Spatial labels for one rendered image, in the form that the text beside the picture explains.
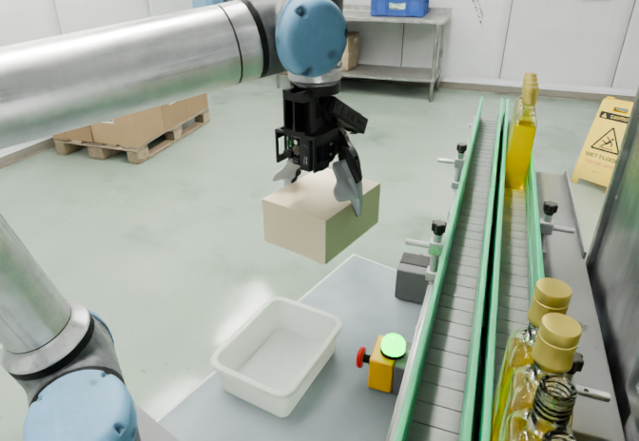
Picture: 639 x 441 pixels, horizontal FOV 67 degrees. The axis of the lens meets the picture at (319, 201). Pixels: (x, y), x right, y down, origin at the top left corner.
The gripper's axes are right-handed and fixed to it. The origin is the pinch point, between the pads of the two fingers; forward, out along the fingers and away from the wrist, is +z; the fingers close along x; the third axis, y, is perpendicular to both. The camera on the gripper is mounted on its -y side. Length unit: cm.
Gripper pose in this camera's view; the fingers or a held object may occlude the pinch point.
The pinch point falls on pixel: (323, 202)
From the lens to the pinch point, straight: 78.0
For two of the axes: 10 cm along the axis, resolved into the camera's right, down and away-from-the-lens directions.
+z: 0.0, 8.9, 4.6
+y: -5.8, 3.7, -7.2
